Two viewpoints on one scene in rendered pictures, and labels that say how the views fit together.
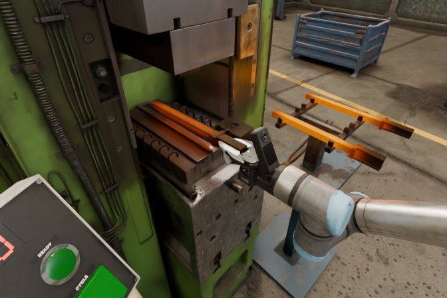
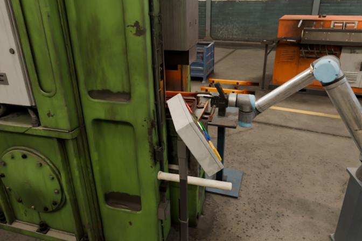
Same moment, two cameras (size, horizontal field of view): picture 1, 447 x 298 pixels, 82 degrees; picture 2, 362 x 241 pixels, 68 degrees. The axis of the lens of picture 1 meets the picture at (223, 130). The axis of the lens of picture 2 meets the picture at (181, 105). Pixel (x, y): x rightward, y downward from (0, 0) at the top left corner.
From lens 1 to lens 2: 1.25 m
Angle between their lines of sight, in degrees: 26
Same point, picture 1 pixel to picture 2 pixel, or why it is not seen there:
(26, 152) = (150, 99)
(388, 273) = (270, 170)
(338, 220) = (253, 100)
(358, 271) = (257, 175)
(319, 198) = (245, 97)
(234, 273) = (200, 191)
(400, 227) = (269, 99)
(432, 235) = (277, 96)
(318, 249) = (249, 119)
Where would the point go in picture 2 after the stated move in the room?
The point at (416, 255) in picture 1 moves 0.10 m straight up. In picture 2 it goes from (278, 159) to (279, 151)
